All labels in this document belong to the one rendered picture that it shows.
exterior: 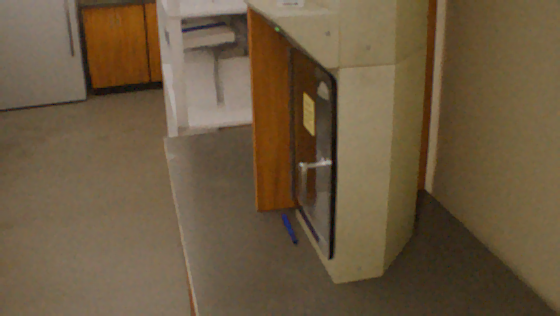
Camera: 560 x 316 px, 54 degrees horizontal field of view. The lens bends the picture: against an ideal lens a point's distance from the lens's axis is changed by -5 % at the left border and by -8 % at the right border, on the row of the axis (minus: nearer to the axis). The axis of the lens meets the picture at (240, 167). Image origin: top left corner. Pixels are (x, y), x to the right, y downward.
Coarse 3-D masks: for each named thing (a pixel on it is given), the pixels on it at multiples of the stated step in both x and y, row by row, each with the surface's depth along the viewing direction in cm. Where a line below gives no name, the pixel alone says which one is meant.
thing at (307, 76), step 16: (304, 64) 122; (304, 80) 124; (320, 80) 112; (320, 96) 113; (320, 112) 115; (304, 128) 128; (320, 128) 116; (304, 144) 130; (320, 144) 117; (304, 160) 132; (320, 160) 119; (320, 176) 120; (320, 192) 121; (304, 208) 137; (320, 208) 123; (320, 224) 124; (320, 240) 126
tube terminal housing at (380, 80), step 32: (320, 0) 109; (352, 0) 99; (384, 0) 100; (416, 0) 109; (352, 32) 101; (384, 32) 102; (416, 32) 113; (320, 64) 115; (352, 64) 104; (384, 64) 105; (416, 64) 116; (352, 96) 106; (384, 96) 107; (416, 96) 120; (352, 128) 109; (384, 128) 110; (416, 128) 124; (352, 160) 112; (384, 160) 113; (416, 160) 129; (352, 192) 114; (384, 192) 116; (352, 224) 117; (384, 224) 119; (320, 256) 132; (352, 256) 121; (384, 256) 123
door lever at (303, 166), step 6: (312, 162) 116; (318, 162) 116; (324, 162) 115; (300, 168) 115; (306, 168) 115; (324, 168) 116; (300, 174) 116; (306, 174) 116; (300, 180) 117; (306, 180) 116; (300, 186) 117; (306, 186) 117; (300, 192) 118; (306, 192) 118; (300, 198) 118; (306, 198) 118
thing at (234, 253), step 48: (192, 144) 202; (240, 144) 199; (192, 192) 167; (240, 192) 166; (192, 240) 143; (240, 240) 142; (288, 240) 140; (432, 240) 136; (192, 288) 124; (240, 288) 123; (288, 288) 122; (336, 288) 121; (384, 288) 120; (432, 288) 119; (480, 288) 117; (528, 288) 116
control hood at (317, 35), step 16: (256, 0) 119; (272, 0) 118; (304, 0) 116; (272, 16) 101; (288, 16) 99; (304, 16) 99; (320, 16) 99; (336, 16) 100; (288, 32) 100; (304, 32) 100; (320, 32) 100; (336, 32) 101; (304, 48) 101; (320, 48) 102; (336, 48) 102; (336, 64) 103
